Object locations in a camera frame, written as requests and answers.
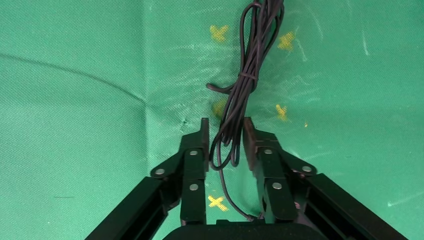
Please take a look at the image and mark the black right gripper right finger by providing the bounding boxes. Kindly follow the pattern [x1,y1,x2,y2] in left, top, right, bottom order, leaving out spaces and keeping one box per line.
[243,116,409,240]

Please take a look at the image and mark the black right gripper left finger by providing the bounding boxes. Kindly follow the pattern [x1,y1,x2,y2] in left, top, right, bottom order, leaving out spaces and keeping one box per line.
[84,117,211,240]

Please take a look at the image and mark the black cable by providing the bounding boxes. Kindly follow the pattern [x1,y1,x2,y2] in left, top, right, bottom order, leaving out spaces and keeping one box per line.
[205,0,286,222]

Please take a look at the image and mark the green tablecloth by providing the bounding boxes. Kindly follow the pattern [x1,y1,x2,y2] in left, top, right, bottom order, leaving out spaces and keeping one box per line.
[0,0,424,240]

